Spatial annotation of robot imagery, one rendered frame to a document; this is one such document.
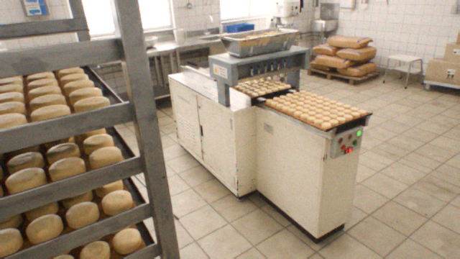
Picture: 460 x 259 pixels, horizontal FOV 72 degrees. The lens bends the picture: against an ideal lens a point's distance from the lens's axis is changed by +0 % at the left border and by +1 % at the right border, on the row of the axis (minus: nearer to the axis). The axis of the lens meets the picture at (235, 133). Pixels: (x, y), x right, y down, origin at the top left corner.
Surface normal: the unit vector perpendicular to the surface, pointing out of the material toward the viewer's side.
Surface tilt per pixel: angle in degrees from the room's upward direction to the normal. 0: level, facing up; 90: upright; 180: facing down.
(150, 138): 90
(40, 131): 90
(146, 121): 90
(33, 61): 90
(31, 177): 0
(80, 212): 0
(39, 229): 0
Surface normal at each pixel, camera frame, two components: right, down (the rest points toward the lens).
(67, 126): 0.53, 0.34
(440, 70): -0.78, 0.29
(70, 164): -0.04, -0.90
